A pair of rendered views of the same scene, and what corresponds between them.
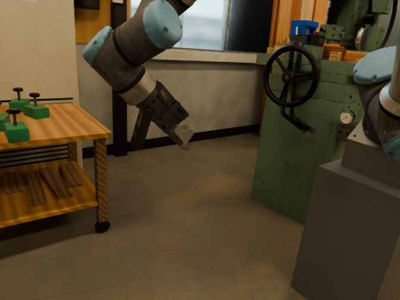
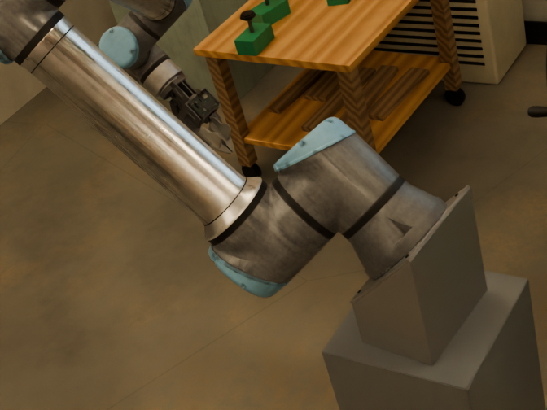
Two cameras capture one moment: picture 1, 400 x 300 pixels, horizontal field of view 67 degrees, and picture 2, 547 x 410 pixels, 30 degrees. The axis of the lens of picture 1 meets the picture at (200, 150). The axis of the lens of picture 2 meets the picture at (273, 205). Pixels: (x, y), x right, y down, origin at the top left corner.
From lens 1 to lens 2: 229 cm
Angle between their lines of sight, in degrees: 71
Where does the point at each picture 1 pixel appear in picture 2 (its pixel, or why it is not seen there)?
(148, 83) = (154, 82)
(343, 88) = not seen: outside the picture
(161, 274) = (345, 296)
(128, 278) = (316, 276)
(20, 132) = (246, 45)
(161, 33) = not seen: hidden behind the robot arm
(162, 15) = (105, 47)
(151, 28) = not seen: hidden behind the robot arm
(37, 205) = (306, 130)
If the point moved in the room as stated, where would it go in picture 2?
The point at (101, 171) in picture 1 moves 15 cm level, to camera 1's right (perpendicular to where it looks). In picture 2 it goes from (352, 115) to (373, 138)
